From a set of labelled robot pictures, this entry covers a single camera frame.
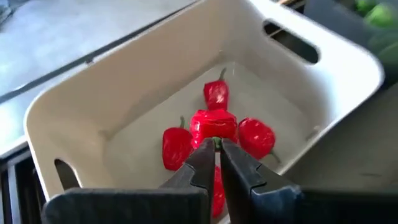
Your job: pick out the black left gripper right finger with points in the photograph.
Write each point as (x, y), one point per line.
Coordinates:
(280, 205)

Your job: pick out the beige plastic basket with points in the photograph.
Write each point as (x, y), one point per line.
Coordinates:
(124, 77)

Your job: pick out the black aluminium table frame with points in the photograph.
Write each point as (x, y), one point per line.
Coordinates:
(18, 186)

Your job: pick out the red toy pepper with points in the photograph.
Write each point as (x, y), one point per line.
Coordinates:
(218, 193)
(256, 137)
(213, 126)
(216, 93)
(175, 149)

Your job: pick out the grey-blue plastic basket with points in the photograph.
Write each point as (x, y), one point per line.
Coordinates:
(335, 25)

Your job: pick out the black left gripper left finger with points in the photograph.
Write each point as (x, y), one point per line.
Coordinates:
(155, 205)

